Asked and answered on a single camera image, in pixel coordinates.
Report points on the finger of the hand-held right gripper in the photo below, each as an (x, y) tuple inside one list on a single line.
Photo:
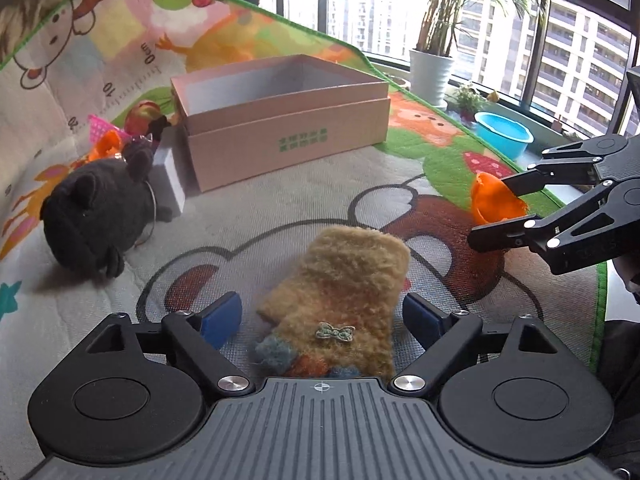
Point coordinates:
[(550, 176), (575, 235)]

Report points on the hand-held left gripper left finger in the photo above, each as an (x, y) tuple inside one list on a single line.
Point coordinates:
[(221, 318)]

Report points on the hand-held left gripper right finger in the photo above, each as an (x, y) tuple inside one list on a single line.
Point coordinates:
[(419, 318)]

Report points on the orange plastic shell half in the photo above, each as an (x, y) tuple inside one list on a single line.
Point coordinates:
[(492, 205), (107, 145)]

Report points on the tan fuzzy mitten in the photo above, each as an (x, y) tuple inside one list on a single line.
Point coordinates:
[(340, 280)]

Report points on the white battery charger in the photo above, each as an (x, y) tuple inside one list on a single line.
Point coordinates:
[(167, 180)]

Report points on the black plush toy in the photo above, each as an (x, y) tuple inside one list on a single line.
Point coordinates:
[(85, 215)]

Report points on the pink cardboard box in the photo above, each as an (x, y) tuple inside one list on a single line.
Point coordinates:
[(280, 130)]

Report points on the pink plastic basket scoop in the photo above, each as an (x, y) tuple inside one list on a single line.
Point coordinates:
[(100, 127)]

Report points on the blue plastic basin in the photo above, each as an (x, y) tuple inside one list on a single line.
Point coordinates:
[(500, 135)]

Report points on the cartoon play mat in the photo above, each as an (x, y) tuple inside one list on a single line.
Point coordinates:
[(225, 220)]

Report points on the small potted plant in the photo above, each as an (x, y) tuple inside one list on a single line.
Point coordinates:
[(467, 102)]

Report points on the palm in white pot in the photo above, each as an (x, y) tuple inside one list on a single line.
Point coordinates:
[(430, 75)]

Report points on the dark cloth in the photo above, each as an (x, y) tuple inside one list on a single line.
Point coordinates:
[(622, 385)]

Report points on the striped grey pillow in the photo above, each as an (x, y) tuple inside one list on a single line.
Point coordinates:
[(25, 25)]

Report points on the black window frame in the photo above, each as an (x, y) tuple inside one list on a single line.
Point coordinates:
[(543, 10)]

